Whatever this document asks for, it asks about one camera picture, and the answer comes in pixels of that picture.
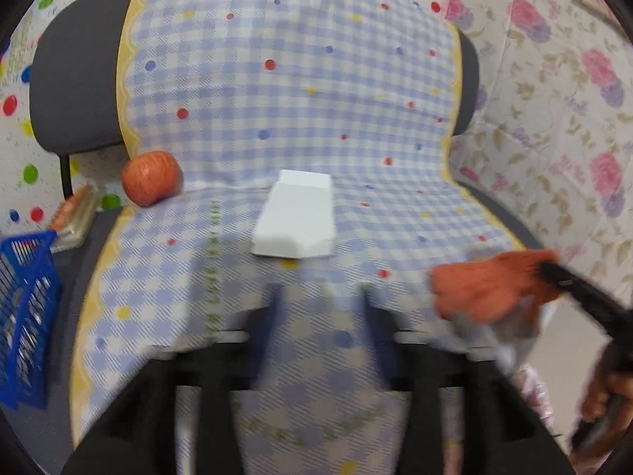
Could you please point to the black office chair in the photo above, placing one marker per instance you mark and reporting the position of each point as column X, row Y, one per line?
column 74, row 84

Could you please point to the small orange object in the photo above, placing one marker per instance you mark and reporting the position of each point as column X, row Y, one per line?
column 64, row 210

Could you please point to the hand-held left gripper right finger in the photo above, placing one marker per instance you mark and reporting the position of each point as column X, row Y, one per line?
column 378, row 336

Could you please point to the blue checked dotted cloth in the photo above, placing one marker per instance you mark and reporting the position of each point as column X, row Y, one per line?
column 296, row 109

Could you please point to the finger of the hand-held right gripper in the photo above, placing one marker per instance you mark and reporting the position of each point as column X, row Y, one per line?
column 583, row 297

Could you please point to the floral plastic sheet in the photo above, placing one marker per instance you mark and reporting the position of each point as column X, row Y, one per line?
column 544, row 133

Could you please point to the blue plastic basket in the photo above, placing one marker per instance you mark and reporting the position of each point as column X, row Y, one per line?
column 29, row 307

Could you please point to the white cardboard box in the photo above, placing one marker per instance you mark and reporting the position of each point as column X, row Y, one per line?
column 296, row 212

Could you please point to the red apple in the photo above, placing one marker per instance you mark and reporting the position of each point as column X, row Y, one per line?
column 151, row 178

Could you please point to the person's right hand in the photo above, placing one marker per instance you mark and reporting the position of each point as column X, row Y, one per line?
column 596, row 396

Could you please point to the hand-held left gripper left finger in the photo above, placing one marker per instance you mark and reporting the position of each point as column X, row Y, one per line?
column 269, row 326

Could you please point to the orange knitted cloth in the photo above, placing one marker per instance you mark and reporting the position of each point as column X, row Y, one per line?
column 479, row 287

